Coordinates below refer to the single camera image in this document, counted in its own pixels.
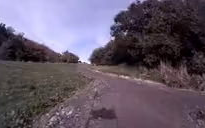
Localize grass verge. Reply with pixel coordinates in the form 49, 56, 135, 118
92, 63, 205, 93

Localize stony gravel strip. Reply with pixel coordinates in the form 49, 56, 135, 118
32, 77, 106, 128

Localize worn grey asphalt path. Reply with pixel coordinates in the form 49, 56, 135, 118
77, 63, 205, 128

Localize wood of dark trees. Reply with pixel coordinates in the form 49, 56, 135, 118
88, 0, 205, 92

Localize row of bushes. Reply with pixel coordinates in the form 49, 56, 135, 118
0, 19, 82, 64

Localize grass field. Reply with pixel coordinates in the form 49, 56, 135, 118
0, 59, 91, 128

